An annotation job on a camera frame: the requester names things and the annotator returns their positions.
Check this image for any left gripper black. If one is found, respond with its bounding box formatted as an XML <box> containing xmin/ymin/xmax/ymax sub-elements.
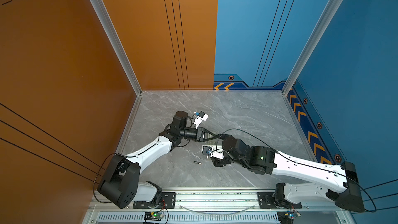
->
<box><xmin>179</xmin><ymin>128</ymin><xmax>215</xmax><ymax>144</ymax></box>

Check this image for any beige remote control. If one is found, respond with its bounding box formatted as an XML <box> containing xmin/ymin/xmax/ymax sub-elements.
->
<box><xmin>206</xmin><ymin>139</ymin><xmax>218</xmax><ymax>146</ymax></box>

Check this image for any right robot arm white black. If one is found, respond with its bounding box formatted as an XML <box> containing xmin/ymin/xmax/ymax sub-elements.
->
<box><xmin>203</xmin><ymin>135</ymin><xmax>366</xmax><ymax>213</ymax></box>

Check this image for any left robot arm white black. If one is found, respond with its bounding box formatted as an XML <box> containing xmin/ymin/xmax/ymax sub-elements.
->
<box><xmin>93</xmin><ymin>111</ymin><xmax>222</xmax><ymax>208</ymax></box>

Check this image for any white ventilation grille strip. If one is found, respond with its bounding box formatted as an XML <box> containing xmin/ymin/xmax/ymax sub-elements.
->
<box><xmin>94</xmin><ymin>212</ymin><xmax>280</xmax><ymax>224</ymax></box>

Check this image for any green circuit board left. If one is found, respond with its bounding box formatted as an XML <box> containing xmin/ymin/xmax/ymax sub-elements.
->
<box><xmin>143</xmin><ymin>212</ymin><xmax>165</xmax><ymax>224</ymax></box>

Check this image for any circuit board right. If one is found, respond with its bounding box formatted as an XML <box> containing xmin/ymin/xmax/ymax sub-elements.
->
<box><xmin>277</xmin><ymin>212</ymin><xmax>301</xmax><ymax>224</ymax></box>

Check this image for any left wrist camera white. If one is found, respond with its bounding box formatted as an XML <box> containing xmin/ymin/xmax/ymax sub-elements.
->
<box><xmin>193</xmin><ymin>111</ymin><xmax>209</xmax><ymax>129</ymax></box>

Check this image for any aluminium front rail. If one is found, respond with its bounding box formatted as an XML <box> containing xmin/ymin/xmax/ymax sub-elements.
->
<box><xmin>87</xmin><ymin>188</ymin><xmax>342</xmax><ymax>213</ymax></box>

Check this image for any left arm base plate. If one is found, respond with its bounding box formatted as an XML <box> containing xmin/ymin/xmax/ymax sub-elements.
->
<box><xmin>133</xmin><ymin>192</ymin><xmax>176</xmax><ymax>209</ymax></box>

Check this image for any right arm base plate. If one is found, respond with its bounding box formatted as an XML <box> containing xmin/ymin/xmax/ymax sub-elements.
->
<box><xmin>257</xmin><ymin>192</ymin><xmax>302</xmax><ymax>209</ymax></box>

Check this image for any left aluminium corner post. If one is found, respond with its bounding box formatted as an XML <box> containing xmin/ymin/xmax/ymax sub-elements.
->
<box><xmin>77</xmin><ymin>0</ymin><xmax>143</xmax><ymax>96</ymax></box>

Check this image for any aluminium corner post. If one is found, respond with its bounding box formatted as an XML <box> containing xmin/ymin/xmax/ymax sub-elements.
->
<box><xmin>282</xmin><ymin>0</ymin><xmax>343</xmax><ymax>96</ymax></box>
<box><xmin>77</xmin><ymin>0</ymin><xmax>143</xmax><ymax>96</ymax></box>

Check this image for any right aluminium corner post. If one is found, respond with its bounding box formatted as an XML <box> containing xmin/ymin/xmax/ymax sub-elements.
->
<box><xmin>282</xmin><ymin>0</ymin><xmax>343</xmax><ymax>96</ymax></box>

